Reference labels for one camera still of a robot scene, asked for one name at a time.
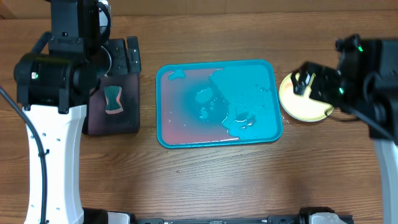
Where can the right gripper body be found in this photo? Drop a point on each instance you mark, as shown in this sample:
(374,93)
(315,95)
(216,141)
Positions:
(326,86)

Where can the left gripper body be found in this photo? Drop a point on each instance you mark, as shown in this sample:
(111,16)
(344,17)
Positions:
(123,58)

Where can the green plate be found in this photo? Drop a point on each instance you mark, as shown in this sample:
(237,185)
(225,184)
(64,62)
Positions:
(302,107)

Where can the green and pink sponge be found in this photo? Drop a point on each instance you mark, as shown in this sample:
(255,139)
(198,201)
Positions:
(112,96)

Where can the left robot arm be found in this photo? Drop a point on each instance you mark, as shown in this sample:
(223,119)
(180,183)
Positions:
(76,80)

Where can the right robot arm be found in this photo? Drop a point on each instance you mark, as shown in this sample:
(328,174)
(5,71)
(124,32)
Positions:
(364,84)

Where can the black rectangular tray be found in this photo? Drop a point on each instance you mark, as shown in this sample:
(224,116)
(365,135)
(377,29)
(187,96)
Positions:
(98,122)

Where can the teal serving tray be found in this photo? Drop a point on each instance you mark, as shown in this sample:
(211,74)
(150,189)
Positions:
(217,104)

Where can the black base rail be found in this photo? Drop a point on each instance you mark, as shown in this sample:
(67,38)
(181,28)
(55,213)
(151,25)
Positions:
(306,215)

